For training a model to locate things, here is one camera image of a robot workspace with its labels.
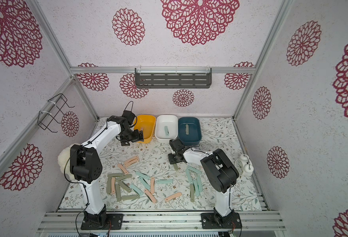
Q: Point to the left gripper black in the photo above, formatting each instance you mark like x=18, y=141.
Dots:
x=137, y=138

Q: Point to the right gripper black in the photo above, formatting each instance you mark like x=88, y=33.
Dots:
x=175, y=158

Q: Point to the mint fruit knife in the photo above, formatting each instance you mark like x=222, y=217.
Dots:
x=196, y=188
x=162, y=181
x=194, y=170
x=166, y=131
x=199, y=184
x=136, y=189
x=189, y=177
x=144, y=183
x=144, y=176

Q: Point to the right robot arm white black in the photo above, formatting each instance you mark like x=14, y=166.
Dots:
x=219, y=169

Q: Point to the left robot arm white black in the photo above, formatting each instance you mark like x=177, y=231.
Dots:
x=85, y=164

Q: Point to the dark teal storage box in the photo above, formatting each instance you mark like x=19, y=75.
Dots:
x=195, y=134

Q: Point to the yellow plastic storage box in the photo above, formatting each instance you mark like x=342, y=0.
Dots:
x=146, y=124

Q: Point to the pink folded fruit knife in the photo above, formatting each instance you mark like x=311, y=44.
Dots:
x=173, y=196
x=131, y=161
x=150, y=196
x=123, y=169
x=152, y=185
x=113, y=191

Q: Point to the white plastic storage box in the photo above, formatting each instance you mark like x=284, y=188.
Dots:
x=171, y=121

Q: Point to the floral patterned table mat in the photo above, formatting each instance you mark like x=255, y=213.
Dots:
x=217, y=133

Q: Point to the white plush teddy bear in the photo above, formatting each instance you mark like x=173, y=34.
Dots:
x=64, y=163

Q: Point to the white twin-bell alarm clock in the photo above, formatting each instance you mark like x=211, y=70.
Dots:
x=244, y=162

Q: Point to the grey wall shelf rack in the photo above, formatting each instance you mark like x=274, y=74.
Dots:
x=172, y=79

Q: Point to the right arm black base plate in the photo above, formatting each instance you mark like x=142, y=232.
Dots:
x=215, y=221

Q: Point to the black wire wall rack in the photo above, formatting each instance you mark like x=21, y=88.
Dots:
x=46, y=117

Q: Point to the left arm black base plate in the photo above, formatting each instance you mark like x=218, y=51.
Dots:
x=102, y=221

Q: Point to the aluminium front rail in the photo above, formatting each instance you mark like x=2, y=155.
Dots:
x=164, y=221

